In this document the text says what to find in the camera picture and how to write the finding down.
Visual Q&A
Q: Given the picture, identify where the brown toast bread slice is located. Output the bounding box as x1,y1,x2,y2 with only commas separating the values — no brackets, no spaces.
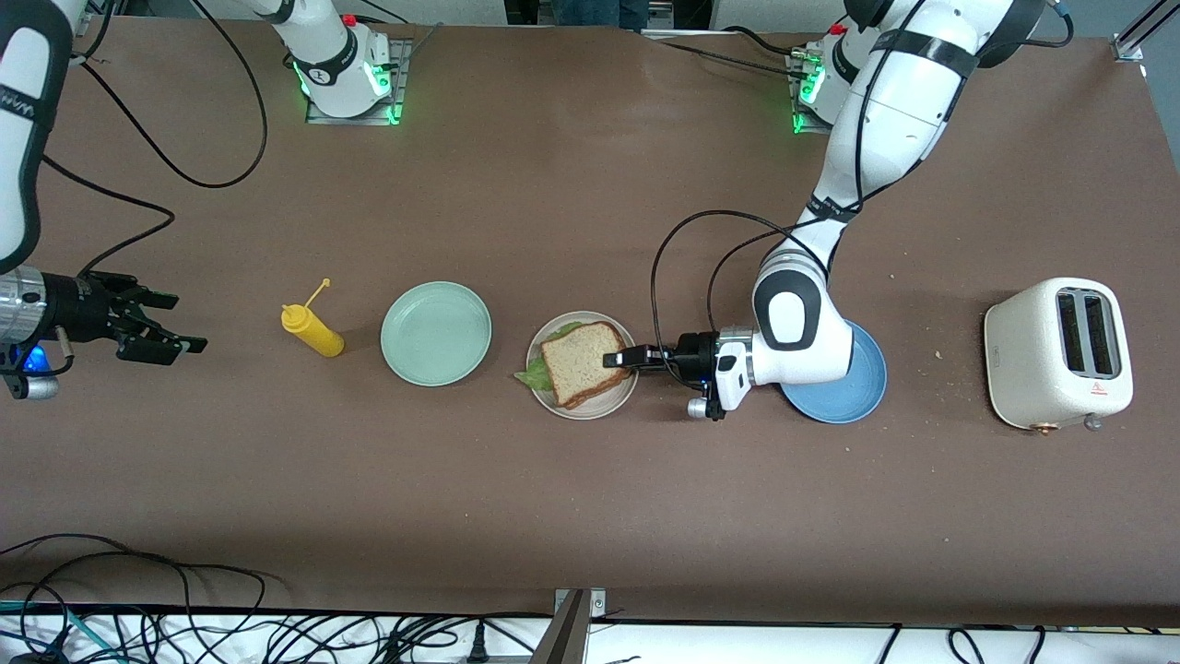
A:
539,322,635,410

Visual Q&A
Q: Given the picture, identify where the green lettuce leaf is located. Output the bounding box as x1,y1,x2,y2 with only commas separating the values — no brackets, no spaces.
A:
513,320,584,391

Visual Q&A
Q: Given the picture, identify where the yellow mustard squeeze bottle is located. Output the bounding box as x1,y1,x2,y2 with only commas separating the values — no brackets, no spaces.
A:
280,278,347,359

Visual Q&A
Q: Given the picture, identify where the beige plate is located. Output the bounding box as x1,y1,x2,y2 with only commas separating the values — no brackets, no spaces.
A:
525,311,639,421

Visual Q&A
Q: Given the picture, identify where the blue plate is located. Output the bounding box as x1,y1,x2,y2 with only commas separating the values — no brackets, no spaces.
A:
779,318,888,425

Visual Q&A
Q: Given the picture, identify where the mint green plate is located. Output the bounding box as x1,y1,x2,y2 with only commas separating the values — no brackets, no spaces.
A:
380,281,493,387

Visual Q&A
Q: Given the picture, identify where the white toaster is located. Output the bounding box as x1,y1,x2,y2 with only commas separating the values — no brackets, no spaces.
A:
983,277,1137,434

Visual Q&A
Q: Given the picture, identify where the person standing behind table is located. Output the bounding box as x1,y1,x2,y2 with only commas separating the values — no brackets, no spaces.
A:
505,0,715,30

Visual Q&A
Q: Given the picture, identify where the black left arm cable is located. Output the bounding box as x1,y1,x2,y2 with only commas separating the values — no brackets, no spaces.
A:
650,0,1075,384

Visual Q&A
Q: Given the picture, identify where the black looping cable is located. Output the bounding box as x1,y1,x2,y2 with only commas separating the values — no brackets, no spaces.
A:
0,533,268,664

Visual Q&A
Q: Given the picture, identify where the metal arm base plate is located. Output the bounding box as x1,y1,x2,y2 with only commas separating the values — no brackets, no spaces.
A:
785,51,835,136
304,37,413,126

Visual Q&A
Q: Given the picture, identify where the grey metal table bracket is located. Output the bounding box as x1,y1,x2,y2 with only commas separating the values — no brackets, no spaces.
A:
530,587,609,664

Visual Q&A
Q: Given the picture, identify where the teal cable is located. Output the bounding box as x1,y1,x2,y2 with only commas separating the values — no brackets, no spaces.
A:
0,599,125,664

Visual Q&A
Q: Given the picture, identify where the black braided cable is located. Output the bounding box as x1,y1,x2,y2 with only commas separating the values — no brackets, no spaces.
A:
659,26,805,79

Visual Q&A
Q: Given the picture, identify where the aluminium frame profile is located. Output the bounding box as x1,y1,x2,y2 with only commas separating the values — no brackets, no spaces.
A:
1111,0,1180,64

